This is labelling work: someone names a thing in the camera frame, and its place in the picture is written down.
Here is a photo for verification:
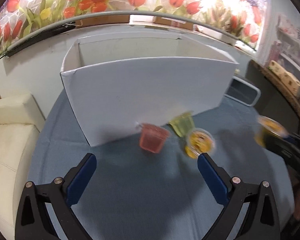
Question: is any wooden side shelf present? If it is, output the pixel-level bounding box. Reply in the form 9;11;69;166
248;60;300;122

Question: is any beige patterned box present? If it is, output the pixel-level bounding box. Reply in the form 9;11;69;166
268;60;300;98

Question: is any white cardboard box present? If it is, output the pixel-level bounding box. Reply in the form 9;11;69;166
60;31;238;147

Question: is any red jelly cup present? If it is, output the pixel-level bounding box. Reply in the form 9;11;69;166
139;123;170;154

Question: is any cream leather sofa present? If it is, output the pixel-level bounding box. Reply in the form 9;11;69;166
0;94;45;239

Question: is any tulip wall poster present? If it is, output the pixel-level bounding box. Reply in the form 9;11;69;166
0;0;267;57

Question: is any yellow fruit jelly cup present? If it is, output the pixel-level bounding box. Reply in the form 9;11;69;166
185;128;216;159

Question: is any green jelly cup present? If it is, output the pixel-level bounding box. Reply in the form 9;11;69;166
168;111;194;137

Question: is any blue tablecloth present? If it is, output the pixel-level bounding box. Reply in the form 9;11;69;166
28;92;294;239

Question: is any orange fruit jelly cup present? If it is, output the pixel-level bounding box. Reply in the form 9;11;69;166
254;115;289;148

